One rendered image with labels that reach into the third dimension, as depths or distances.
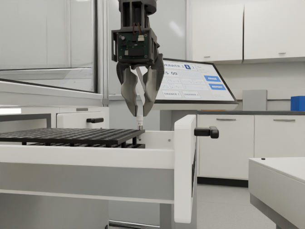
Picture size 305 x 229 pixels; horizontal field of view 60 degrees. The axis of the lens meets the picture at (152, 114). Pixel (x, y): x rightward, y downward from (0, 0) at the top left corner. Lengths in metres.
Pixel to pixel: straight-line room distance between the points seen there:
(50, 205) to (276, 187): 0.49
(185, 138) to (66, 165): 0.15
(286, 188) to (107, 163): 0.30
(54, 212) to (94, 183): 0.40
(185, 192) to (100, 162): 0.11
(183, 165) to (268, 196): 0.29
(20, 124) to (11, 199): 0.19
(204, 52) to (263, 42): 0.72
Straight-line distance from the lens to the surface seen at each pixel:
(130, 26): 0.47
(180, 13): 2.08
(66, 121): 0.69
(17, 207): 0.60
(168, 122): 1.32
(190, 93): 1.27
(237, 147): 3.24
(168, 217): 1.42
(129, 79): 0.52
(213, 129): 0.39
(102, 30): 1.01
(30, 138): 0.41
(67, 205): 0.78
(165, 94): 1.18
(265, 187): 0.56
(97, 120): 0.78
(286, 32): 3.73
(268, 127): 3.25
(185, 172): 0.29
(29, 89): 0.60
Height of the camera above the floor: 0.94
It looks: 2 degrees down
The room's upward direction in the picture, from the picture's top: straight up
